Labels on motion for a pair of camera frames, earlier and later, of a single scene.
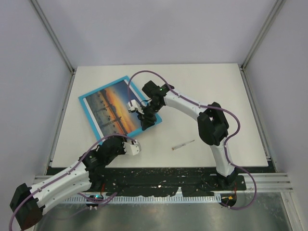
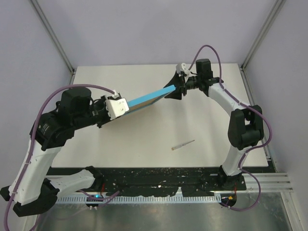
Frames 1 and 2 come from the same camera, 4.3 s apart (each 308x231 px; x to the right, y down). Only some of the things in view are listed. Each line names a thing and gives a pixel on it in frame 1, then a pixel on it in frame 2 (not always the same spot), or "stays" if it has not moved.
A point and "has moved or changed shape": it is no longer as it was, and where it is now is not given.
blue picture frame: (156, 119) has moved or changed shape
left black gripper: (123, 139) → (102, 102)
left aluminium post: (54, 38) stays
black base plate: (157, 181) stays
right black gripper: (147, 122) → (176, 81)
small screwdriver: (179, 146) stays
